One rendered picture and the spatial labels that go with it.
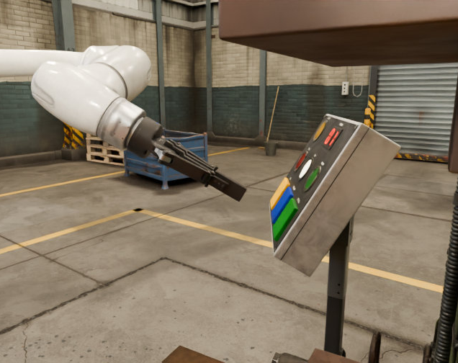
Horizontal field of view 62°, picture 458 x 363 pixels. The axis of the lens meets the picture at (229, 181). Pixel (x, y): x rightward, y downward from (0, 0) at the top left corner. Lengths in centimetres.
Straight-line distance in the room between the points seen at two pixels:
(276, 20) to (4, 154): 773
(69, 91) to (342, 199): 52
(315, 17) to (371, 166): 53
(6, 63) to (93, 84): 26
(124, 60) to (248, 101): 895
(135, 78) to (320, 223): 48
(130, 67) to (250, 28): 68
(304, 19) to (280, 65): 915
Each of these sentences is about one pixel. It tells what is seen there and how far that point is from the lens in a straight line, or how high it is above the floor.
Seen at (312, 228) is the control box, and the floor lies 101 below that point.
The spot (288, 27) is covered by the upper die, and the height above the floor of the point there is 127.
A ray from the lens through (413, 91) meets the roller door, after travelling 824.
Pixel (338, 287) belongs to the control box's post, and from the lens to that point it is 92.
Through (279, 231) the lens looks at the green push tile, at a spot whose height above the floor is 99.
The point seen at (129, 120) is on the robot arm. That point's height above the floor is 120.
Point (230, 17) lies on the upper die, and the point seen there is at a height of 128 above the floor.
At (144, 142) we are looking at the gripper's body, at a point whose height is 116.
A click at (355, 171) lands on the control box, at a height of 112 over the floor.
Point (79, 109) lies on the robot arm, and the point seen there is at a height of 122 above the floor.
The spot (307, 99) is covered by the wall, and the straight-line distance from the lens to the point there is 898.
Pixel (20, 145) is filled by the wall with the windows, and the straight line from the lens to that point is 797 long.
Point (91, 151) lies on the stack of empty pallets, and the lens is 790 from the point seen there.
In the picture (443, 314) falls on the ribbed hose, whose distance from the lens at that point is 64.
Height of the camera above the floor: 124
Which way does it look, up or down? 13 degrees down
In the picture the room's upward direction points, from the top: straight up
